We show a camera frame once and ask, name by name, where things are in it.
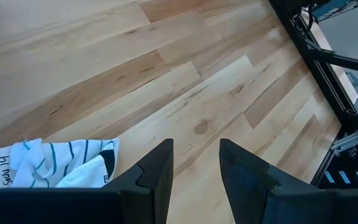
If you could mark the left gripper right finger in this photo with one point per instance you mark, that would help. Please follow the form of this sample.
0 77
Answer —
244 186

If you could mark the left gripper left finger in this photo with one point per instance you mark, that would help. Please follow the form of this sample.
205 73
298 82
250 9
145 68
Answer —
151 186

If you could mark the white teal striped socks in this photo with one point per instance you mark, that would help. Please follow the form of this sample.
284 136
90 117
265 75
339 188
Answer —
73 168

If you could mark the silver metal bracket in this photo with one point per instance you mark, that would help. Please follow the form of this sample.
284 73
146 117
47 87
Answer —
345 143

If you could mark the black aluminium table frame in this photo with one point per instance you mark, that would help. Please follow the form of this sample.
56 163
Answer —
315 62

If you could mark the grey metal desk frame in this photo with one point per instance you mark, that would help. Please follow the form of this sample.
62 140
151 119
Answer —
357 88

